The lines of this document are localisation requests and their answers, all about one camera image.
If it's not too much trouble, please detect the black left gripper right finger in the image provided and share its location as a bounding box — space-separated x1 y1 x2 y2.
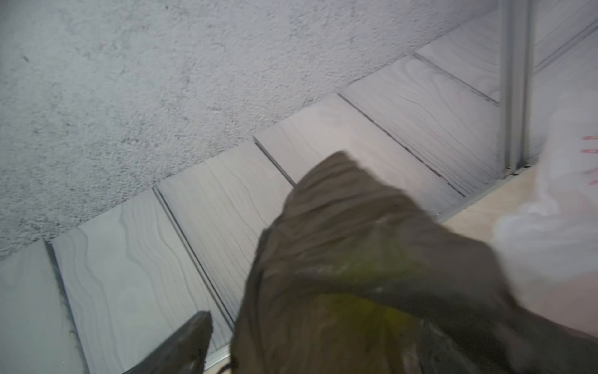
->
417 320 495 374

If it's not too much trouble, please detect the left aluminium frame post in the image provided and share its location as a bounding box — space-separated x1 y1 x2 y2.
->
498 1 537 176

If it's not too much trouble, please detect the green plastic bowl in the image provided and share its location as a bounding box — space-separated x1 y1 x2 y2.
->
322 294 420 341

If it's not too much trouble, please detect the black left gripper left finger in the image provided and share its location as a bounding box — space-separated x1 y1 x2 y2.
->
125 311 213 374

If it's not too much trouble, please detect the black plastic bag knotted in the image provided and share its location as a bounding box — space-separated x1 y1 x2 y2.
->
229 151 597 373

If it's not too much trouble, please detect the pink white striped bag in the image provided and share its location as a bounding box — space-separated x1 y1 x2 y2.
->
491 90 597 336

